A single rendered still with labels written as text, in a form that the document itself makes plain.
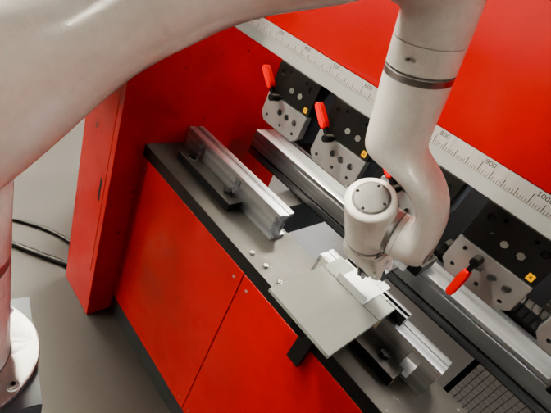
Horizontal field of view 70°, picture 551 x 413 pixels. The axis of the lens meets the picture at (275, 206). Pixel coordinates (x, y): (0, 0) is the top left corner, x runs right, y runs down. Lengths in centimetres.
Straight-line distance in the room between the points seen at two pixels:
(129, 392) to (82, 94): 153
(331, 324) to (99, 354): 122
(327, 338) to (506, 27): 64
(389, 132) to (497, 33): 34
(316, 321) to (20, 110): 65
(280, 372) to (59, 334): 107
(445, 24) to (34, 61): 39
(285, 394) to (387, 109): 82
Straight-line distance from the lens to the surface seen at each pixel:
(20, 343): 67
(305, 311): 83
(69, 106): 35
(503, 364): 124
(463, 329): 123
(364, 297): 92
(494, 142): 81
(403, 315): 99
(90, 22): 33
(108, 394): 178
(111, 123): 140
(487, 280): 85
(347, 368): 97
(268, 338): 110
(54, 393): 178
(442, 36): 51
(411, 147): 56
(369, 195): 63
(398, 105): 53
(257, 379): 121
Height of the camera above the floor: 156
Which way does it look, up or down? 31 degrees down
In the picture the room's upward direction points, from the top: 25 degrees clockwise
